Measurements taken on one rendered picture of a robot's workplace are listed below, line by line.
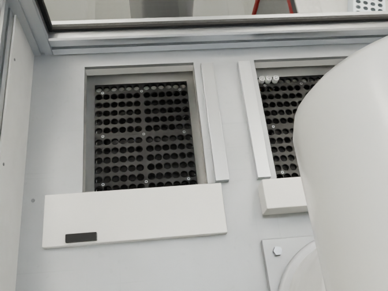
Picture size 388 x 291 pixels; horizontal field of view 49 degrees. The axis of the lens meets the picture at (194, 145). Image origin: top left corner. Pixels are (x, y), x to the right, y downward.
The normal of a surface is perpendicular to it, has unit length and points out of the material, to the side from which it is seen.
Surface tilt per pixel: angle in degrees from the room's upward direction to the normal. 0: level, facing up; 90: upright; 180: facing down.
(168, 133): 0
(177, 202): 0
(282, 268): 0
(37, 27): 90
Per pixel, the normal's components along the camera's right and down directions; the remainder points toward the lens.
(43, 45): 0.10, 0.90
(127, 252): 0.06, -0.44
